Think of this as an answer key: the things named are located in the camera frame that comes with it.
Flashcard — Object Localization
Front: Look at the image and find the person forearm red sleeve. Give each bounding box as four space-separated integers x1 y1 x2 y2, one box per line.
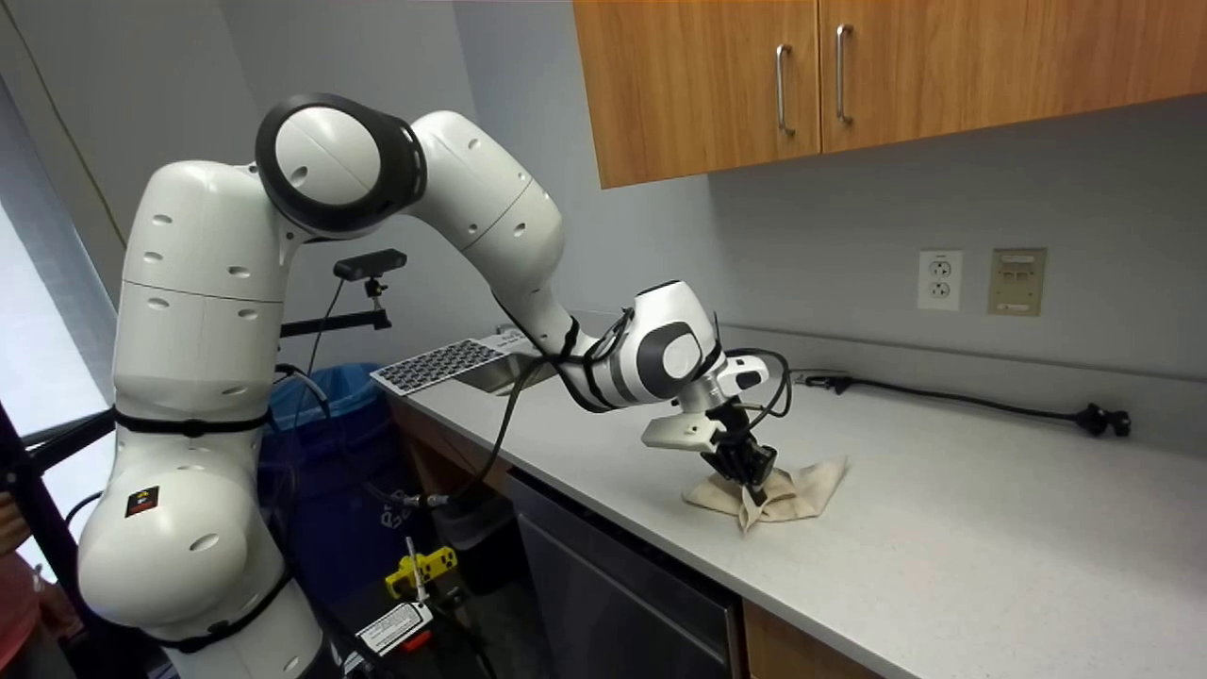
0 550 50 679

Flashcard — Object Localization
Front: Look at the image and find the wide wooden cabinet door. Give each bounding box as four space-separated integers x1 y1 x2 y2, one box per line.
817 0 1207 159

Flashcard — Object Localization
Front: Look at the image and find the wooden base cabinet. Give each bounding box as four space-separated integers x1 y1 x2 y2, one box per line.
740 601 886 679

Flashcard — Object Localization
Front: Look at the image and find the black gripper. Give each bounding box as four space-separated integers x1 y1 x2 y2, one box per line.
698 396 783 504

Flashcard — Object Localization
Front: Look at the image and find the white and red device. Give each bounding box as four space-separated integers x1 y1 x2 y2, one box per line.
360 601 442 660

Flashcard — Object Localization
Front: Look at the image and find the black metal stand frame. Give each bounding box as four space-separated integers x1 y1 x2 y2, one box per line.
0 401 125 633

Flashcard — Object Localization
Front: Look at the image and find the black exterior camera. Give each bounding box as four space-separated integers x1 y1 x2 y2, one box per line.
333 245 413 285

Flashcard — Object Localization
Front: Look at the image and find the narrow wooden cabinet door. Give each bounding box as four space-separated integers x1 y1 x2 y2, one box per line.
569 0 824 193

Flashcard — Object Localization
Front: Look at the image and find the silver cabinet handle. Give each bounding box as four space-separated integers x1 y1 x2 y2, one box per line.
769 40 800 139
832 19 862 127

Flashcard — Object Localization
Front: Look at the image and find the white electrical outlet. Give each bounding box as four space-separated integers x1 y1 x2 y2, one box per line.
912 245 970 315

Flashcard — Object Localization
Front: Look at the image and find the yellow clamp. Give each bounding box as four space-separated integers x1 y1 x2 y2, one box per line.
383 540 466 606

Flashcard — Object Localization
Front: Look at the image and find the beige stained towel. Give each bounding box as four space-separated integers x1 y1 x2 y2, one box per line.
681 454 852 535

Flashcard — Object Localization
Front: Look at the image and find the steel sink basin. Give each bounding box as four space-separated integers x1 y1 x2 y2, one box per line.
456 352 563 403

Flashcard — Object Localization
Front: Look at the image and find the dark steel dishwasher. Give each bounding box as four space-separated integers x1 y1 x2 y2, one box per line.
502 466 752 679

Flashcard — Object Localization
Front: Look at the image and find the beige wall plate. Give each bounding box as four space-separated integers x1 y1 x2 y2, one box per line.
985 240 1053 320

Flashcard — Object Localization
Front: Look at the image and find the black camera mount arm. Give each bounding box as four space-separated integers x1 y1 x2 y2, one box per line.
275 275 397 343

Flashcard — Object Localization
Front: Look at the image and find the blue recycling bin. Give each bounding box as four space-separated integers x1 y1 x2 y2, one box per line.
258 363 436 623

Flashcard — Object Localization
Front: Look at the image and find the wooden sink cabinet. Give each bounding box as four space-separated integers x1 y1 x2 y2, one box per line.
392 403 516 508

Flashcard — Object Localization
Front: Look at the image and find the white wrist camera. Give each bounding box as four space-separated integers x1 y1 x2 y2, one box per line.
639 403 720 455

